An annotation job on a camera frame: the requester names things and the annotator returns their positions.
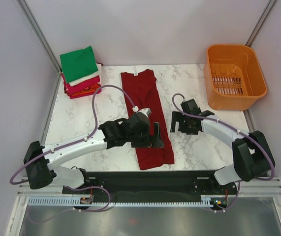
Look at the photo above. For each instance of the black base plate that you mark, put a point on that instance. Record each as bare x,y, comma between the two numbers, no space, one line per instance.
152,185

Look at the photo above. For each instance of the white slotted cable duct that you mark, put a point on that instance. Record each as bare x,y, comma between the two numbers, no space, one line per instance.
72,201

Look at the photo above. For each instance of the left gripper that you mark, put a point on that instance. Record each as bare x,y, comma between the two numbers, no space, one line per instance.
150,141

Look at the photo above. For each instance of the aluminium frame post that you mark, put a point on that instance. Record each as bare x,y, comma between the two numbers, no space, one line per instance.
261,22
39,33

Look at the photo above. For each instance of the green folded t shirt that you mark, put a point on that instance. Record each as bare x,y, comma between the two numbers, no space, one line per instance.
78,64

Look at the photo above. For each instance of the left aluminium frame post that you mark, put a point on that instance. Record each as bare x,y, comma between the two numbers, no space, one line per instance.
39,33

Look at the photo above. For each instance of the pink red folded t shirt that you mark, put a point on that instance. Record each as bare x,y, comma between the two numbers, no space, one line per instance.
71,91

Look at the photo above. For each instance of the orange print folded t shirt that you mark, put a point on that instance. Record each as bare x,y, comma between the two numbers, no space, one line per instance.
89,90

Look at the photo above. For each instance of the aluminium rail profile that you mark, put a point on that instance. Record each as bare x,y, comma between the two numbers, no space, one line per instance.
255,188

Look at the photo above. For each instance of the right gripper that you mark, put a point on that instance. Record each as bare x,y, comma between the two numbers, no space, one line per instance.
178,116

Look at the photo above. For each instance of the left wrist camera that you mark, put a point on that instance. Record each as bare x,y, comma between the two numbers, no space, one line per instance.
145,111

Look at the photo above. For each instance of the white folded t shirt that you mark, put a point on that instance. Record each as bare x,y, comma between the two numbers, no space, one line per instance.
93,78

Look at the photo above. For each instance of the orange plastic basket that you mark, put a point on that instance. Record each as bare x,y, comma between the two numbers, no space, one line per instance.
233,77

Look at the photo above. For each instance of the right aluminium frame post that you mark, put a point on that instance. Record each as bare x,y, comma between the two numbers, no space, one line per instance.
261,22

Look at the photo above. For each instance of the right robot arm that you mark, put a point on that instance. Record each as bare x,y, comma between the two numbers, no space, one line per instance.
252,158

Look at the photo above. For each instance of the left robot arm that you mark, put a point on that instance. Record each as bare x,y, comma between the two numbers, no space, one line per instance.
44,163

